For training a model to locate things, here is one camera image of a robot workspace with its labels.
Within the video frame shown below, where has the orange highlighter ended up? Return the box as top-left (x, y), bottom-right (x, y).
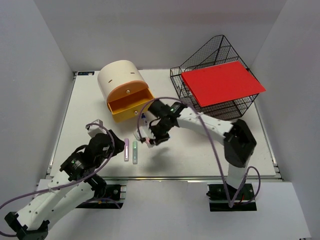
top-left (145, 137), bottom-right (155, 148)

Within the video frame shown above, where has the round cream drawer organizer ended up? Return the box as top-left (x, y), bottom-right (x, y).
top-left (97, 60), bottom-right (155, 123)

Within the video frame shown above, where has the red folder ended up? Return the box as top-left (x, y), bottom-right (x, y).
top-left (181, 61), bottom-right (266, 107)

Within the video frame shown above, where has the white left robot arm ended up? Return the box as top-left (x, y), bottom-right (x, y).
top-left (4, 130), bottom-right (125, 240)

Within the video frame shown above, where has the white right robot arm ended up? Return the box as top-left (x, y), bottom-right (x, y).
top-left (148, 99), bottom-right (257, 200)

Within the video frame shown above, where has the clear blue-capped spray bottle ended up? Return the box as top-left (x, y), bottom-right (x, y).
top-left (141, 113), bottom-right (148, 127)

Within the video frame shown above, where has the purple highlighter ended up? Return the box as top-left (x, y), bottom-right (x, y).
top-left (124, 138), bottom-right (130, 162)

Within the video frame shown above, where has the green highlighter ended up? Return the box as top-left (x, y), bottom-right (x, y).
top-left (132, 140), bottom-right (138, 165)

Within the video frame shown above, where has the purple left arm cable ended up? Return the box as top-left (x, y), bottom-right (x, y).
top-left (0, 122), bottom-right (122, 237)

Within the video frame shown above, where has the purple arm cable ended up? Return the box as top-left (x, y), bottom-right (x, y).
top-left (0, 122), bottom-right (122, 237)
top-left (137, 96), bottom-right (262, 208)

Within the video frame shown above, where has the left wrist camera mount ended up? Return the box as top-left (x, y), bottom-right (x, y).
top-left (85, 119), bottom-right (105, 138)

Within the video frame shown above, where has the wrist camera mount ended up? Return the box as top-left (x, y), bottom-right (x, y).
top-left (133, 126), bottom-right (155, 145)
top-left (85, 119), bottom-right (105, 138)

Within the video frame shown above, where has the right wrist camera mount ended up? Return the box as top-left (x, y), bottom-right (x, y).
top-left (133, 126), bottom-right (155, 145)

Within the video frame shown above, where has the aluminium table edge rail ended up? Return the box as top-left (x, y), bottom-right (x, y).
top-left (102, 173), bottom-right (284, 182)

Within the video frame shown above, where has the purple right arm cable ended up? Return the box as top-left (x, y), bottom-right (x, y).
top-left (137, 96), bottom-right (262, 208)

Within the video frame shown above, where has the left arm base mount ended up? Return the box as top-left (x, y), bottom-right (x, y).
top-left (77, 184), bottom-right (127, 210)

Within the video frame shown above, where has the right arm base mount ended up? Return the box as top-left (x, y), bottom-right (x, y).
top-left (206, 183), bottom-right (257, 212)

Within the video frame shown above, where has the black wire mesh rack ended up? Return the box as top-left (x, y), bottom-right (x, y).
top-left (170, 35), bottom-right (266, 120)

